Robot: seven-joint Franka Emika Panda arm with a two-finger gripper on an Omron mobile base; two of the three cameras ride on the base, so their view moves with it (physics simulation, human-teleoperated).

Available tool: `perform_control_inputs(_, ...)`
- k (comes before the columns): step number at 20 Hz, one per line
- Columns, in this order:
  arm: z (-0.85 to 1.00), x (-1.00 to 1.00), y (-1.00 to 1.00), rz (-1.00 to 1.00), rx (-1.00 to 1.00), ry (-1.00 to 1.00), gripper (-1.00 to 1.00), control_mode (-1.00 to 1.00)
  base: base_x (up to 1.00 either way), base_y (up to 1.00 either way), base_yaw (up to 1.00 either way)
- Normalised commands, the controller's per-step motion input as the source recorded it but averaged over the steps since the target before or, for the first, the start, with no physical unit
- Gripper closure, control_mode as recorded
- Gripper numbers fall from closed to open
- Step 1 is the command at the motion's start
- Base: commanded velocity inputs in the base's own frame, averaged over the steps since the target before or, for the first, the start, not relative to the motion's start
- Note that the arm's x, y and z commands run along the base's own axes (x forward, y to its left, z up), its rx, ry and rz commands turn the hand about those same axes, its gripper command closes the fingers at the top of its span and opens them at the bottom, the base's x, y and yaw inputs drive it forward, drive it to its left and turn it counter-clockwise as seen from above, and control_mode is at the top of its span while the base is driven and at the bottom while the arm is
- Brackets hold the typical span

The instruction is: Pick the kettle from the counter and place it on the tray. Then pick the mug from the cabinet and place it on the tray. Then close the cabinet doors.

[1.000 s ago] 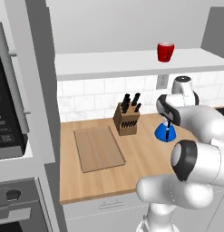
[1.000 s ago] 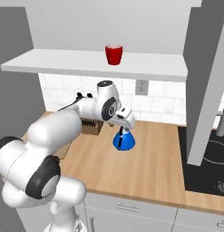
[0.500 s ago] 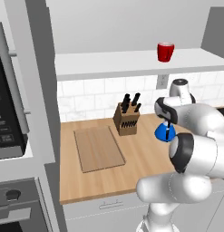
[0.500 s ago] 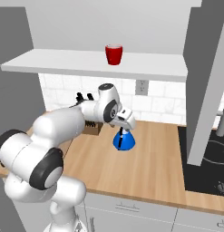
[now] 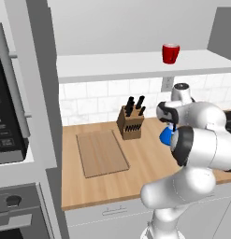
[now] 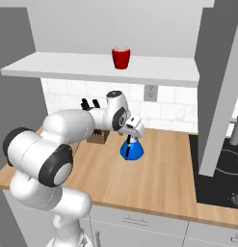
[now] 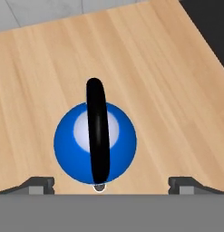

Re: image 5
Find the grey cabinet door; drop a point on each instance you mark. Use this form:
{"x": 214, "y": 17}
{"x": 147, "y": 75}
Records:
{"x": 223, "y": 31}

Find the grey tall appliance cabinet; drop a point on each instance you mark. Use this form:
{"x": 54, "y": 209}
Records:
{"x": 42, "y": 93}

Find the grey wall outlet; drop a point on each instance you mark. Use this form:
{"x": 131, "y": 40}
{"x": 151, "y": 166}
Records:
{"x": 167, "y": 84}

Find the wooden knife block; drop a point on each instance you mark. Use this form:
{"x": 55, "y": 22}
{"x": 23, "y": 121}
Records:
{"x": 130, "y": 127}

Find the blue kettle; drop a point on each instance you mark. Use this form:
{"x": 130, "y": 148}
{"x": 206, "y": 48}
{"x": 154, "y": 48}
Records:
{"x": 165, "y": 137}

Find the red mug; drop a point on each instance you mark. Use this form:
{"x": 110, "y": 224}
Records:
{"x": 170, "y": 54}

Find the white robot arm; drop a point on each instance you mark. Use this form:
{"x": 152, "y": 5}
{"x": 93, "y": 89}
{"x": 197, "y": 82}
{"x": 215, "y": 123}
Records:
{"x": 194, "y": 183}

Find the grey wall cabinet shelf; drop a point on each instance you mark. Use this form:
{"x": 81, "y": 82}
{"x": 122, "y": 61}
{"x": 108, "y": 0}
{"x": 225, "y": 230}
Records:
{"x": 126, "y": 67}

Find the grey oven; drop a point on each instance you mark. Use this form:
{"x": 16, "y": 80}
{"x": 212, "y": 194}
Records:
{"x": 17, "y": 217}

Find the wooden tray board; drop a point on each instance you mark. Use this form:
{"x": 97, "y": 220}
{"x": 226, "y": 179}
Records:
{"x": 102, "y": 154}

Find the black microwave oven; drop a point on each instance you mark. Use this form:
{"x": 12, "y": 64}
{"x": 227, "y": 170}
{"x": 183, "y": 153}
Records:
{"x": 4, "y": 124}

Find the black hob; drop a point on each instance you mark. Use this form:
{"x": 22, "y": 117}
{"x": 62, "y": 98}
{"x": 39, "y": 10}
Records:
{"x": 230, "y": 123}

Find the black oven knob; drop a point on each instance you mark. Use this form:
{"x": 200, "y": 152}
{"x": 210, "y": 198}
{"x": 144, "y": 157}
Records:
{"x": 13, "y": 201}

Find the grey drawer front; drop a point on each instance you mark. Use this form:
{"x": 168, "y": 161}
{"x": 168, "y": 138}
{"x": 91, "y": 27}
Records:
{"x": 104, "y": 222}

